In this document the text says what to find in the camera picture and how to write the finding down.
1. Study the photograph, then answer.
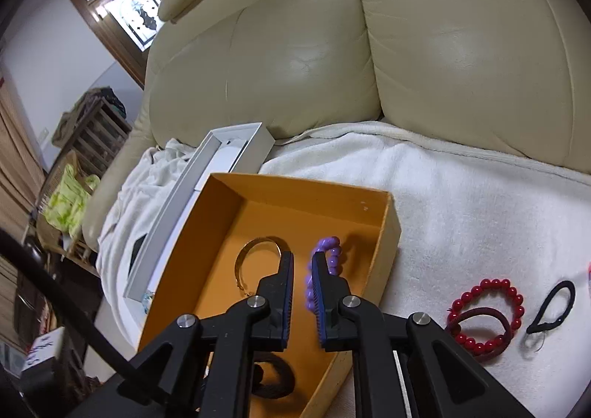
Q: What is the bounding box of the white blanket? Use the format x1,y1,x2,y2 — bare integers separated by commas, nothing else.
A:
96,121,591,418

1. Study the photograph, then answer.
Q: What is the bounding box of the white long cardboard box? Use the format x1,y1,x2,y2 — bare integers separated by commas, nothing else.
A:
124,121,277,303

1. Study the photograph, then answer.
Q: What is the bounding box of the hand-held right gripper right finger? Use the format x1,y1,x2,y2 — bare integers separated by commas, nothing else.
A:
311,251,536,418

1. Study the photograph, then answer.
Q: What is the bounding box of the beige leather sofa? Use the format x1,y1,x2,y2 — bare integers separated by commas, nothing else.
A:
82,0,591,257

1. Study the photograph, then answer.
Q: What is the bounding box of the black cable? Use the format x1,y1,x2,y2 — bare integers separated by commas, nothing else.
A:
0,230,176,405

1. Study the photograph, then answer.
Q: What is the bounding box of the red bead bracelet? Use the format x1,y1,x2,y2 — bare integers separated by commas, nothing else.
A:
446,278,526,356

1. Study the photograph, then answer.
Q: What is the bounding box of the gold bangle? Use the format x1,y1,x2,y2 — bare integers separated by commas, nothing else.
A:
235,237,289,299

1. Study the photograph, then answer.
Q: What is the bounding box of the wooden glass-panel door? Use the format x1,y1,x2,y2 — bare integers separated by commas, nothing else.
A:
65,0,206,89

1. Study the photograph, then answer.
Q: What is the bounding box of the white printed carton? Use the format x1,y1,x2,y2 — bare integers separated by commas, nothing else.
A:
23,328,65,373

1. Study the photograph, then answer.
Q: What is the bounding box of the bamboo curtain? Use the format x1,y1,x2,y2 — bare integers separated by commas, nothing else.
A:
0,72,47,234

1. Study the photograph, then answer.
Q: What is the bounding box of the orange cardboard box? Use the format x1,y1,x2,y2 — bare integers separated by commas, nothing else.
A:
137,172,402,418

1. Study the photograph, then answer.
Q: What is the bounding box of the dark brown hair tie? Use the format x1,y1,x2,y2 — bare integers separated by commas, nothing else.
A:
252,351,296,400

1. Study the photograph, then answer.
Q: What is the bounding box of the wooden crib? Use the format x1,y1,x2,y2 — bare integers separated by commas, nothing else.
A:
52,86,132,179

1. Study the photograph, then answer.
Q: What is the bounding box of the pile of olive clothes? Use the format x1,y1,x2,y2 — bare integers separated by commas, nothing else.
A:
52,86,126,146

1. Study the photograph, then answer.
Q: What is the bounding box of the purple bead bracelet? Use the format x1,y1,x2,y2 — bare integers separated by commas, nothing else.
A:
305,236,345,312

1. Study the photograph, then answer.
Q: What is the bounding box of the green patterned cushion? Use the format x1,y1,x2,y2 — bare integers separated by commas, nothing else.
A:
44,164,101,236

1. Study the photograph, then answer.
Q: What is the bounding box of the maroon hair tie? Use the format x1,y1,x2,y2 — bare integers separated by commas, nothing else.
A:
448,307,515,362

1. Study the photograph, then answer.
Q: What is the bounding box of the wicker chair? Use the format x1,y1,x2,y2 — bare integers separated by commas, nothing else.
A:
28,150,100,271

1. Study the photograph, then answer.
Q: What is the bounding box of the black hair tie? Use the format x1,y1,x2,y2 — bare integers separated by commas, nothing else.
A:
526,280,576,335

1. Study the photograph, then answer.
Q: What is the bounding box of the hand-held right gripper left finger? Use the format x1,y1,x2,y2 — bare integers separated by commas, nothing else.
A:
92,251,296,418

